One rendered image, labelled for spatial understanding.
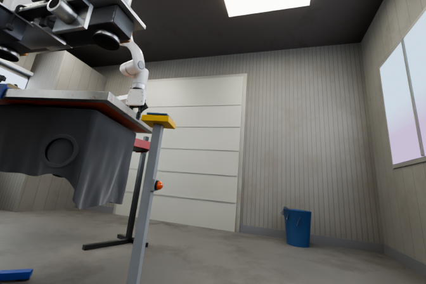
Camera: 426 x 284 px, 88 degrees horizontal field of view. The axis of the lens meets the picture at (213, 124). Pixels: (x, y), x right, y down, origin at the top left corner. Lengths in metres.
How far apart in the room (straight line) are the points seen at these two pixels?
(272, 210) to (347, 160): 1.45
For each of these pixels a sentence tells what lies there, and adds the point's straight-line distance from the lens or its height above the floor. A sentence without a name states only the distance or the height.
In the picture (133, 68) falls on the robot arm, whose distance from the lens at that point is 1.26.
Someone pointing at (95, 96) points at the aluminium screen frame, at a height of 0.99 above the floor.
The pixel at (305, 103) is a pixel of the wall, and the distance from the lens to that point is 4.33.
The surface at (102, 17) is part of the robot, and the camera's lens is 0.74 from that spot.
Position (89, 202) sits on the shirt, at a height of 0.55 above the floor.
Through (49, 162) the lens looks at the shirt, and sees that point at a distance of 1.17.
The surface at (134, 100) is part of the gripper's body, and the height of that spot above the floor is 1.08.
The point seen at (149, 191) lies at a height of 0.62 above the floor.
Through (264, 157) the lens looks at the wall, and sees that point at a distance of 4.05.
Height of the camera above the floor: 0.66
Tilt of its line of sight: 16 degrees up
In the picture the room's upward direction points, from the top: 5 degrees clockwise
